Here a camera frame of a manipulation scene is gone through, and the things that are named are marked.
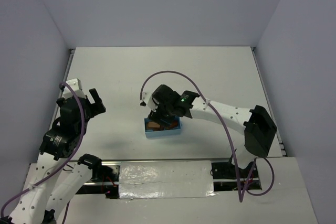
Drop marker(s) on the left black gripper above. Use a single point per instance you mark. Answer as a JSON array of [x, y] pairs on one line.
[[87, 106]]

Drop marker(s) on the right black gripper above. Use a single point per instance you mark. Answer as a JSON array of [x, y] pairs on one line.
[[159, 118]]

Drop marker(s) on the blue plastic box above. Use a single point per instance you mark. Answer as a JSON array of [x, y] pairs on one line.
[[162, 132]]

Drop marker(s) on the light wood rectangular block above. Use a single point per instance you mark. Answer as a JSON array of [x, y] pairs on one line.
[[152, 126]]

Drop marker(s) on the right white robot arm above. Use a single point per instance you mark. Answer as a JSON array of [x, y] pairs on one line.
[[255, 125]]

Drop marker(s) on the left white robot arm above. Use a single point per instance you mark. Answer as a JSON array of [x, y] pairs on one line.
[[42, 200]]

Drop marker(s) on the orange arch block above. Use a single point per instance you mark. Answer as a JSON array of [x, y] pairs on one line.
[[173, 125]]

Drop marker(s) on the silver tape sheet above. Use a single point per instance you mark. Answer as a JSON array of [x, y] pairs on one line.
[[175, 179]]

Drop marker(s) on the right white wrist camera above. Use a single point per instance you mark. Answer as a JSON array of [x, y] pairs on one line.
[[146, 100]]

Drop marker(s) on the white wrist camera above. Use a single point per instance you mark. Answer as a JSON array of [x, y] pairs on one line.
[[76, 87], [146, 100]]

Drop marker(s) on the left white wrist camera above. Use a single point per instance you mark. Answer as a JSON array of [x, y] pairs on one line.
[[76, 87]]

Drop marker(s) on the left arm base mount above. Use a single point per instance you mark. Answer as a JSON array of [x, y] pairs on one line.
[[107, 181]]

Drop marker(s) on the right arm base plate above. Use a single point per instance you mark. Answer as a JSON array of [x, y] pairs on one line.
[[226, 170]]

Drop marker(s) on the aluminium mounting rail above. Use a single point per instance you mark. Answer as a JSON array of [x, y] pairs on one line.
[[254, 175]]

